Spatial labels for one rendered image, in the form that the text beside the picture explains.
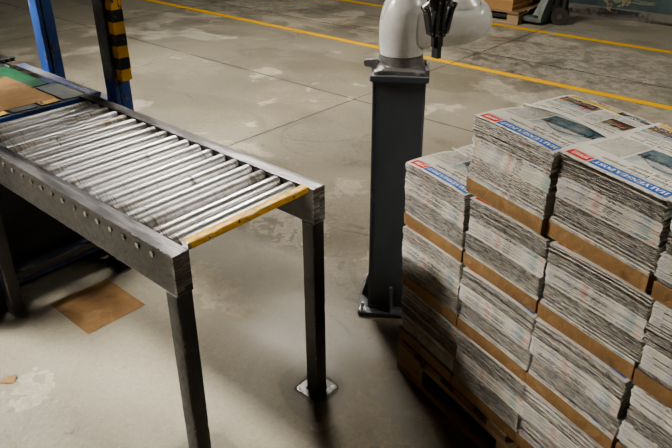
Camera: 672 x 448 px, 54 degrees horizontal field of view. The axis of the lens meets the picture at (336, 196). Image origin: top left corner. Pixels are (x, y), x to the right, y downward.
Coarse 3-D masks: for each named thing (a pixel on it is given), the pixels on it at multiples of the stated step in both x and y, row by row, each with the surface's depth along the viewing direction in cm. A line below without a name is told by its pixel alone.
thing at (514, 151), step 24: (480, 120) 174; (504, 120) 171; (528, 120) 171; (480, 144) 177; (504, 144) 168; (528, 144) 160; (552, 144) 158; (576, 144) 157; (480, 168) 179; (504, 168) 170; (528, 168) 163; (552, 168) 156; (504, 192) 173; (528, 192) 165; (552, 192) 160
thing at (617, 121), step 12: (564, 96) 189; (576, 96) 189; (552, 108) 181; (564, 108) 180; (576, 108) 180; (588, 108) 180; (600, 108) 180; (612, 108) 180; (588, 120) 172; (600, 120) 172; (612, 120) 172; (624, 120) 172; (636, 120) 172; (624, 132) 164
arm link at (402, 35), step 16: (400, 0) 221; (416, 0) 222; (384, 16) 226; (400, 16) 222; (416, 16) 222; (384, 32) 227; (400, 32) 224; (416, 32) 225; (384, 48) 230; (400, 48) 226; (416, 48) 228
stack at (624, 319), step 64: (448, 192) 192; (448, 256) 200; (512, 256) 176; (576, 256) 156; (448, 320) 210; (512, 320) 181; (576, 320) 161; (640, 320) 145; (448, 384) 220; (512, 384) 188; (576, 384) 165
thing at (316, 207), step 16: (80, 96) 275; (96, 96) 275; (128, 112) 257; (160, 128) 242; (176, 128) 241; (192, 144) 231; (208, 144) 227; (240, 160) 215; (256, 160) 215; (288, 176) 204; (320, 192) 198; (288, 208) 207; (304, 208) 201; (320, 208) 201
